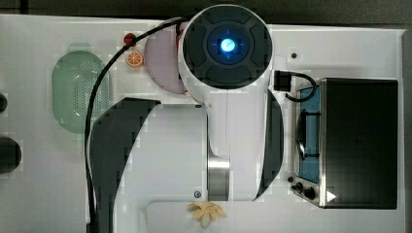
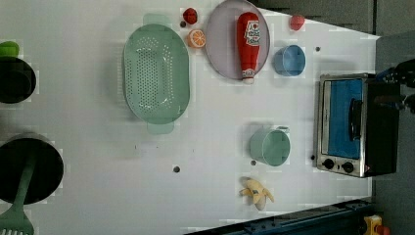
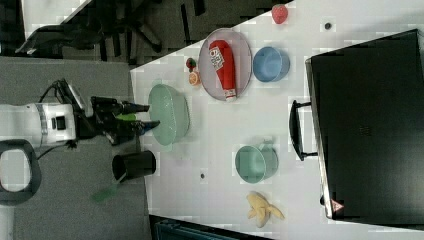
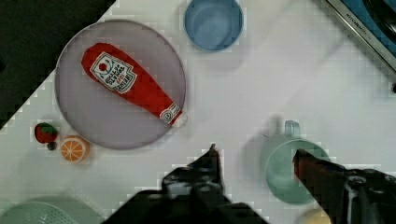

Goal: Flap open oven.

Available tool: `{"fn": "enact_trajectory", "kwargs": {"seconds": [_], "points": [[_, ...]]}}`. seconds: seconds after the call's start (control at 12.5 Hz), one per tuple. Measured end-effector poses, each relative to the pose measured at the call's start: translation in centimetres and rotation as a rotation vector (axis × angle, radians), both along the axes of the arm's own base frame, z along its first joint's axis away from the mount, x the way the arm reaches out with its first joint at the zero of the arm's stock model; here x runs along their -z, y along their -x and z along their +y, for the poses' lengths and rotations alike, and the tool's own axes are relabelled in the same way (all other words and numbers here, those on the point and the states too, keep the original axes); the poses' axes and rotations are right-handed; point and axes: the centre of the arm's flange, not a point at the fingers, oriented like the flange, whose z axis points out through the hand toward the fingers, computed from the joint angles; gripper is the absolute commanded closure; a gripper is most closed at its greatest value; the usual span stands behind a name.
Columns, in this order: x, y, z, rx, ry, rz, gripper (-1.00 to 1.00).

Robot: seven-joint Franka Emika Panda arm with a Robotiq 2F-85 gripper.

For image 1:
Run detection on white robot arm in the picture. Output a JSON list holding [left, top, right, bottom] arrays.
[[178, 4, 283, 201]]

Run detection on green perforated colander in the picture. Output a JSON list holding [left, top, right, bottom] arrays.
[[51, 43, 105, 133]]

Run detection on purple round plate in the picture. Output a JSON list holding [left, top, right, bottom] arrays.
[[144, 25, 185, 94]]

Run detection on peeled banana toy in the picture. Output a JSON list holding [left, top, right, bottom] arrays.
[[188, 201, 226, 228]]

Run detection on dark red strawberry toy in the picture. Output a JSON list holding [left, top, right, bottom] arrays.
[[123, 33, 136, 47]]

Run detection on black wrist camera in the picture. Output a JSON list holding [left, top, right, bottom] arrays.
[[273, 71, 292, 92]]

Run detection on black round pot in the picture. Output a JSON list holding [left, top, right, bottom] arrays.
[[0, 137, 21, 174]]

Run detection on orange slice toy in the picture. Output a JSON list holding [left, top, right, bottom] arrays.
[[126, 51, 144, 67]]

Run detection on small black pot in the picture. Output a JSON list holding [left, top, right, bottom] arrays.
[[0, 93, 8, 113]]

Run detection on black silver toaster oven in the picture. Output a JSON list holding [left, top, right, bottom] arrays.
[[292, 78, 398, 210]]

